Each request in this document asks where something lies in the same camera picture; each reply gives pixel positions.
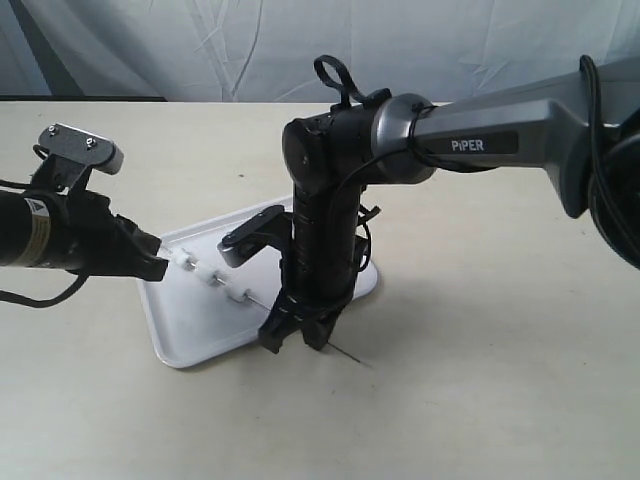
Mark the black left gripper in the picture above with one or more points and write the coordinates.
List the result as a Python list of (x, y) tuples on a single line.
[(74, 225)]

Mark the white plastic tray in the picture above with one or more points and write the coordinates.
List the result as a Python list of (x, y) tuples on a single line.
[(202, 239)]

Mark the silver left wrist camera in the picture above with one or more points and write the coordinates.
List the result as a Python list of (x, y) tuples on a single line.
[(83, 147)]

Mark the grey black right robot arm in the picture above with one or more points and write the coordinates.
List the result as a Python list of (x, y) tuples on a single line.
[(581, 128)]

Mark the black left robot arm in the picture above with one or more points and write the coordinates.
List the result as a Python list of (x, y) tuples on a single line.
[(18, 245)]

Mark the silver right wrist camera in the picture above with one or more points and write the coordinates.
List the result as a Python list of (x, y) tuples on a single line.
[(266, 228)]

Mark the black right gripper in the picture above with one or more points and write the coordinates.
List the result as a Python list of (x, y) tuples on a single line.
[(322, 267)]

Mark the thin metal skewer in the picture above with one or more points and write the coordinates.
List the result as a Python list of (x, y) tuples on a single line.
[(202, 310)]

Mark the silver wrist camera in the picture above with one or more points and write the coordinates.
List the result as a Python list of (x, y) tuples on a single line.
[(266, 228), (83, 147)]

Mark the white backdrop curtain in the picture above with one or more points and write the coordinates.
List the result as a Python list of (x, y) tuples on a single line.
[(263, 51)]

